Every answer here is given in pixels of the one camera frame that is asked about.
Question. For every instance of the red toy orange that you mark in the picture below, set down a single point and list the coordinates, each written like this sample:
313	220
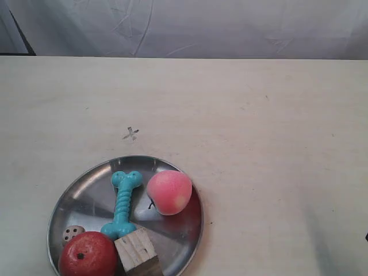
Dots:
90	253

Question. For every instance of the light wooden cube block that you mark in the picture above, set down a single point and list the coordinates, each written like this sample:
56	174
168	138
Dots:
138	255

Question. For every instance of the small wooden die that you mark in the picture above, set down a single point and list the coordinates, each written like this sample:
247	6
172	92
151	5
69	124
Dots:
70	232

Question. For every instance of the pink toy peach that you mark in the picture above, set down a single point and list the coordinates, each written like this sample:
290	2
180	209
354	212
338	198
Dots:
170	191

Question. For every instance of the turquoise rubber bone toy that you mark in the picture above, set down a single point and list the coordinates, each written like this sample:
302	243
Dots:
125	184

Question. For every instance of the white backdrop cloth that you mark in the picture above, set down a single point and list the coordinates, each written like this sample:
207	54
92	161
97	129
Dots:
186	29

